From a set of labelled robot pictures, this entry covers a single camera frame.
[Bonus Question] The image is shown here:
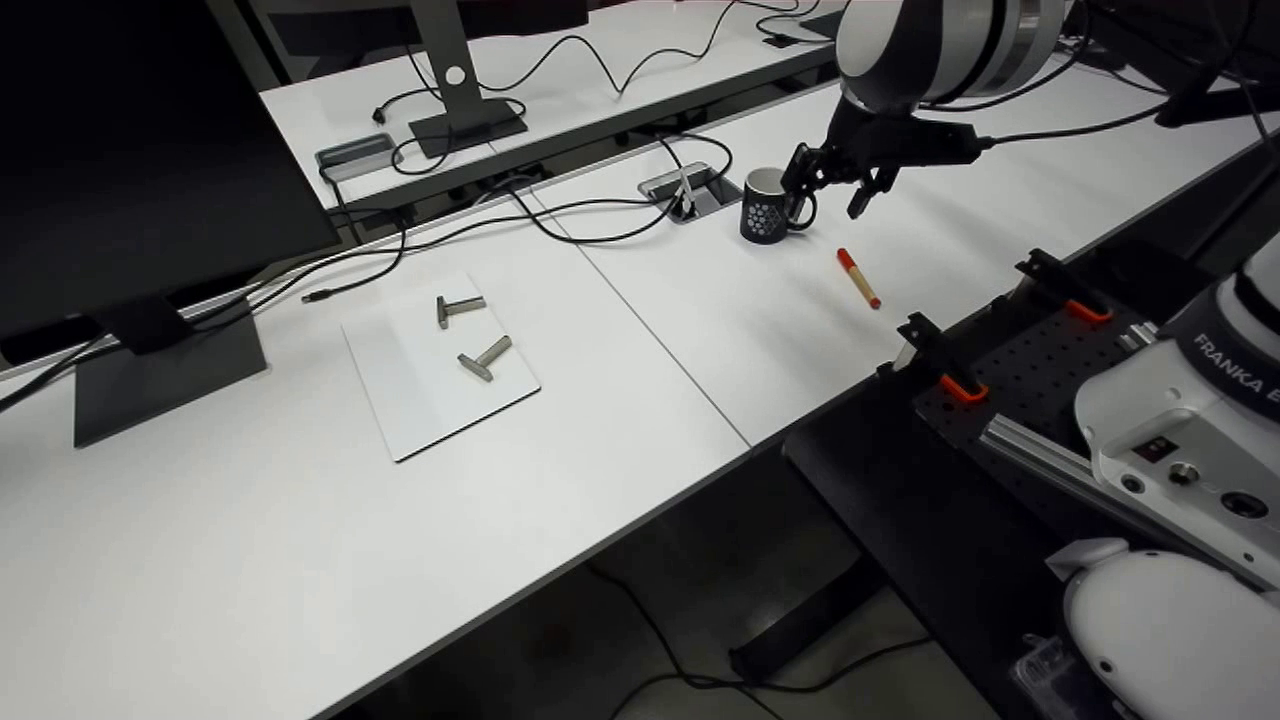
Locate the aluminium rail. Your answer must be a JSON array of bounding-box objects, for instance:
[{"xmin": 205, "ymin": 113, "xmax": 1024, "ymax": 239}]
[{"xmin": 976, "ymin": 408, "xmax": 1111, "ymax": 491}]

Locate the large black monitor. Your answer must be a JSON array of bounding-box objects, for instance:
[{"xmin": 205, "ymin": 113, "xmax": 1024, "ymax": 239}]
[{"xmin": 0, "ymin": 0, "xmax": 345, "ymax": 454}]

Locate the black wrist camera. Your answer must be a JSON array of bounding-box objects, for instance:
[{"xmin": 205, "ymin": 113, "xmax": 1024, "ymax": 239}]
[{"xmin": 916, "ymin": 122, "xmax": 993, "ymax": 170}]

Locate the black equipment stand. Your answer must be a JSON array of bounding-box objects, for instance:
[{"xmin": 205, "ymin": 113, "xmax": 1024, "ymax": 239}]
[{"xmin": 1065, "ymin": 0, "xmax": 1280, "ymax": 133}]

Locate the white flat board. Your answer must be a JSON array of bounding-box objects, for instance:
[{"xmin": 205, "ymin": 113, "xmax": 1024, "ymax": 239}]
[{"xmin": 336, "ymin": 269, "xmax": 550, "ymax": 469}]

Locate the black long cable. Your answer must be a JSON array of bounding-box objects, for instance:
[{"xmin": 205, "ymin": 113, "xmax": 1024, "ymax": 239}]
[{"xmin": 299, "ymin": 186, "xmax": 676, "ymax": 309}]

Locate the grey T-shaped piece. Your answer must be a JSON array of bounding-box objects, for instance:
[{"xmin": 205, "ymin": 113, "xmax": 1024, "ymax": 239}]
[
  {"xmin": 433, "ymin": 290, "xmax": 493, "ymax": 331},
  {"xmin": 458, "ymin": 331, "xmax": 521, "ymax": 387}
]

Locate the black floor box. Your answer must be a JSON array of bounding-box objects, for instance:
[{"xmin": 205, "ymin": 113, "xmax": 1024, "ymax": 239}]
[{"xmin": 726, "ymin": 564, "xmax": 883, "ymax": 690}]

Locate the black mug with white print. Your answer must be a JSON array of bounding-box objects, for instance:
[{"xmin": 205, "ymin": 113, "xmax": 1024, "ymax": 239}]
[{"xmin": 737, "ymin": 165, "xmax": 819, "ymax": 248}]

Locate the grey table cable box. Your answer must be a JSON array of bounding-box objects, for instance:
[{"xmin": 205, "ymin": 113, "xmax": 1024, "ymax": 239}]
[{"xmin": 635, "ymin": 158, "xmax": 744, "ymax": 225}]

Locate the black clamp with orange handle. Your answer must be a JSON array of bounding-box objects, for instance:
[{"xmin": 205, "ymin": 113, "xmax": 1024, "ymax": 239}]
[
  {"xmin": 893, "ymin": 309, "xmax": 997, "ymax": 413},
  {"xmin": 1013, "ymin": 244, "xmax": 1115, "ymax": 331}
]

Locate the black looped cable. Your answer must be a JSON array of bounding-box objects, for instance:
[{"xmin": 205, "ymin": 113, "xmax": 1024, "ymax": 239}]
[{"xmin": 647, "ymin": 127, "xmax": 740, "ymax": 194}]

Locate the red capped wooden marker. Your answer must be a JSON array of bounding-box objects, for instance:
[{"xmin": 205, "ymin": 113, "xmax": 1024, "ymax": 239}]
[{"xmin": 833, "ymin": 244, "xmax": 883, "ymax": 316}]

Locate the black monitor stand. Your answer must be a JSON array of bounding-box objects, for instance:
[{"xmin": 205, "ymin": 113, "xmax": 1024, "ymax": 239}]
[{"xmin": 403, "ymin": 0, "xmax": 531, "ymax": 165}]

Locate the dark grey docking hub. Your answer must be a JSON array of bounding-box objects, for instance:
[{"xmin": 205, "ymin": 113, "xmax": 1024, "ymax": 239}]
[{"xmin": 311, "ymin": 133, "xmax": 401, "ymax": 175}]

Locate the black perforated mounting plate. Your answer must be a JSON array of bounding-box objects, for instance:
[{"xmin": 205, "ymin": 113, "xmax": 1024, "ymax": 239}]
[{"xmin": 913, "ymin": 298, "xmax": 1166, "ymax": 454}]

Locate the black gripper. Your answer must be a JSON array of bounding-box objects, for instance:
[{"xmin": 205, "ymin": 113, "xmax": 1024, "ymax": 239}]
[{"xmin": 778, "ymin": 99, "xmax": 931, "ymax": 225}]

